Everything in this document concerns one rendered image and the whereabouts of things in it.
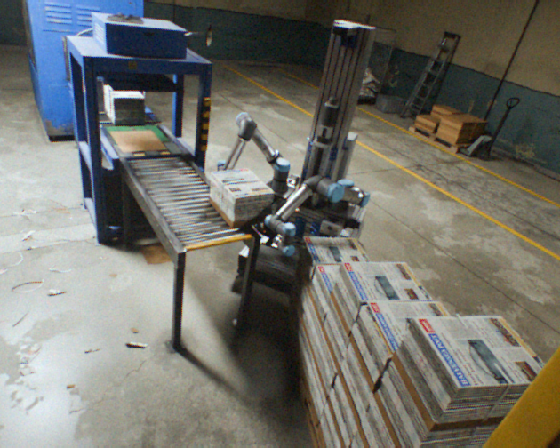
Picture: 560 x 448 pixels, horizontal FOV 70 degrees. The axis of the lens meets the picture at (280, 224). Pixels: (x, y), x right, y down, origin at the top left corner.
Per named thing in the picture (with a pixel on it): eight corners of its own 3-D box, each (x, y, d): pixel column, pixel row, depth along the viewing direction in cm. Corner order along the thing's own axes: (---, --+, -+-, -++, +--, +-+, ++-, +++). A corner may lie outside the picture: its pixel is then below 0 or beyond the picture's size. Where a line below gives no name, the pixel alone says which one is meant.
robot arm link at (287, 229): (276, 221, 239) (274, 236, 245) (290, 230, 233) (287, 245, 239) (285, 218, 244) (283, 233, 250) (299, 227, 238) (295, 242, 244)
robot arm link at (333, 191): (357, 186, 293) (320, 175, 249) (374, 195, 285) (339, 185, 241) (350, 201, 296) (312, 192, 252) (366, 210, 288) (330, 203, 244)
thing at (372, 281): (405, 263, 208) (406, 261, 207) (433, 301, 184) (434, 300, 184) (340, 262, 198) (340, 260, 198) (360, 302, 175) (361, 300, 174)
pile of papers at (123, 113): (145, 124, 388) (145, 97, 374) (113, 124, 372) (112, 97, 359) (134, 111, 413) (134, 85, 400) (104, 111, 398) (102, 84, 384)
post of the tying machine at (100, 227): (108, 242, 351) (96, 56, 272) (98, 244, 347) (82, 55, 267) (106, 236, 357) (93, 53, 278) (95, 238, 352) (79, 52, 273)
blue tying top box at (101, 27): (187, 58, 316) (188, 31, 306) (106, 53, 284) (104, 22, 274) (168, 46, 346) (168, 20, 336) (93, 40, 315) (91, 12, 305)
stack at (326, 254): (329, 325, 309) (357, 236, 267) (393, 488, 214) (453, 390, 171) (281, 326, 300) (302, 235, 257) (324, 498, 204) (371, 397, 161)
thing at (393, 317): (439, 302, 185) (440, 300, 184) (476, 351, 161) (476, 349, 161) (366, 302, 176) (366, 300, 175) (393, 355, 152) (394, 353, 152)
